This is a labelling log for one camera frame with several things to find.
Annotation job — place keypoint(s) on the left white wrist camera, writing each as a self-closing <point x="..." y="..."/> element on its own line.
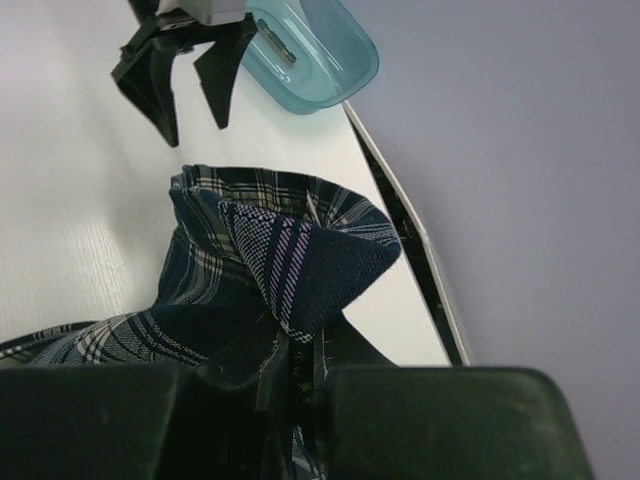
<point x="206" y="12"/>

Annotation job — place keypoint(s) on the teal plastic bin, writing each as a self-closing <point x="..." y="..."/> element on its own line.
<point x="309" y="55"/>

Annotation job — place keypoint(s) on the navy plaid skirt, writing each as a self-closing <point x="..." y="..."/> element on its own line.
<point x="258" y="258"/>

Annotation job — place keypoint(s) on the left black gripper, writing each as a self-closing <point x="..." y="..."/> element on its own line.
<point x="143" y="73"/>

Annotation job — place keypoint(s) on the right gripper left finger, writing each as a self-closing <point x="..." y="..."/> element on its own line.
<point x="218" y="420"/>

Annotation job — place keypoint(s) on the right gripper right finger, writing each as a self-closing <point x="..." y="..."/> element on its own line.
<point x="376" y="420"/>

